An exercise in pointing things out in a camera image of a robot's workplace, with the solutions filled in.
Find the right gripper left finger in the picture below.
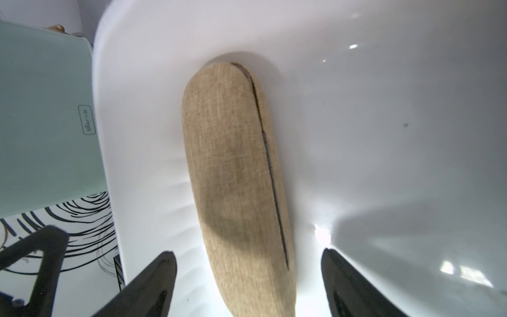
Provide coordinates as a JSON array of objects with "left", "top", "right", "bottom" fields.
[{"left": 95, "top": 251, "right": 177, "bottom": 317}]

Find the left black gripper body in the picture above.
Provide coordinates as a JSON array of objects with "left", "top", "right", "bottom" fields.
[{"left": 1, "top": 225, "right": 69, "bottom": 316}]

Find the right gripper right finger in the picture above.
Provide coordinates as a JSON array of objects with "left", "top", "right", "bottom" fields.
[{"left": 321, "top": 248, "right": 405, "bottom": 316}]

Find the tan glasses case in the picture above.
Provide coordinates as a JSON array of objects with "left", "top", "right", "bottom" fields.
[{"left": 182, "top": 62, "right": 297, "bottom": 316}]

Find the white plastic storage tray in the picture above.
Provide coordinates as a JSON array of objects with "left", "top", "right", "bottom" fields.
[{"left": 92, "top": 1, "right": 506, "bottom": 316}]

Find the mint green toaster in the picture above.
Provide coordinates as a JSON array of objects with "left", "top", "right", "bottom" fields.
[{"left": 1, "top": 21, "right": 106, "bottom": 217}]

